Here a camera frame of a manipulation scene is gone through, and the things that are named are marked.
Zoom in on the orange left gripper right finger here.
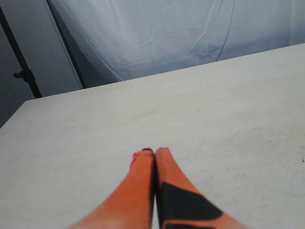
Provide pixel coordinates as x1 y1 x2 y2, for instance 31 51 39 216
155 147 248 229

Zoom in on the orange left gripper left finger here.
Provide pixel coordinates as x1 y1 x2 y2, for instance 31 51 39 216
69 148 155 229

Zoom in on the white backdrop cloth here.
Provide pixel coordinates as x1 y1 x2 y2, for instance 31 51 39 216
0 0 305 127

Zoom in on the black backdrop stand pole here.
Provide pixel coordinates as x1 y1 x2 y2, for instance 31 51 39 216
0 8 42 98

